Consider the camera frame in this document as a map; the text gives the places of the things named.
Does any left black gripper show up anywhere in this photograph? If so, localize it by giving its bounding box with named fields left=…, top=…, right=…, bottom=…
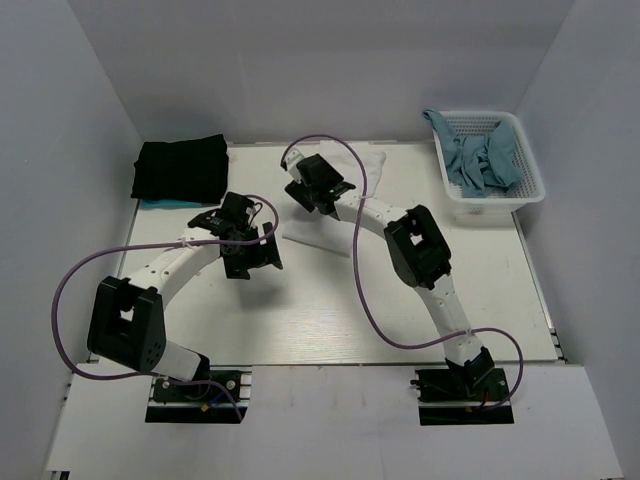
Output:
left=224, top=222, right=282, bottom=279

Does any white t shirt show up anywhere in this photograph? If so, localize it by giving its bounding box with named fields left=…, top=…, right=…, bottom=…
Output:
left=280, top=140, right=389, bottom=259

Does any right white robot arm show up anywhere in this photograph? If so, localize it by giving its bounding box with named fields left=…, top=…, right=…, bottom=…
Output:
left=285, top=180, right=494, bottom=399

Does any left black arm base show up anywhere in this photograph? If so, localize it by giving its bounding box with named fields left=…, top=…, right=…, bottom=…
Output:
left=145, top=367, right=252, bottom=425

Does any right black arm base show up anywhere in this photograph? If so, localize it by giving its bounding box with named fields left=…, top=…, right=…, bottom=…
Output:
left=410, top=368, right=514, bottom=426

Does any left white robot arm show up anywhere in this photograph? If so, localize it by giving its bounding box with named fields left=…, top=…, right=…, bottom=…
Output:
left=87, top=222, right=283, bottom=399

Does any folded black t shirt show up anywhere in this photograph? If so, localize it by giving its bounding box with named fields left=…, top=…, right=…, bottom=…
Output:
left=131, top=134, right=229, bottom=204

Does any folded teal t shirt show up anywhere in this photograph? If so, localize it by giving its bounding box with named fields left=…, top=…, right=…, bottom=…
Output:
left=139, top=200, right=204, bottom=210

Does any light blue crumpled t shirt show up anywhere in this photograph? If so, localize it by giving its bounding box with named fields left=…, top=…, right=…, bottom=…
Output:
left=422, top=109, right=524, bottom=198

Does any white plastic basket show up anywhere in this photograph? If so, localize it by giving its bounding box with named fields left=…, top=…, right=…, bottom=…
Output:
left=422, top=109, right=546, bottom=217

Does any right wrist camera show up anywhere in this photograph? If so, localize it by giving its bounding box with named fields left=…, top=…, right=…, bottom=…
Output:
left=280, top=148, right=344, bottom=193

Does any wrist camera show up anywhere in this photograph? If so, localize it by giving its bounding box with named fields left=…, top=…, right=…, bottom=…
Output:
left=187, top=192, right=256, bottom=236
left=280, top=148, right=344, bottom=193

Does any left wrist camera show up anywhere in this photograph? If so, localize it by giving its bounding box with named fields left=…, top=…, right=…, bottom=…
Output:
left=187, top=192, right=256, bottom=236

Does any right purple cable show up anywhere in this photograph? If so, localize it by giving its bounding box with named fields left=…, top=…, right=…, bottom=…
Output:
left=281, top=133, right=525, bottom=412

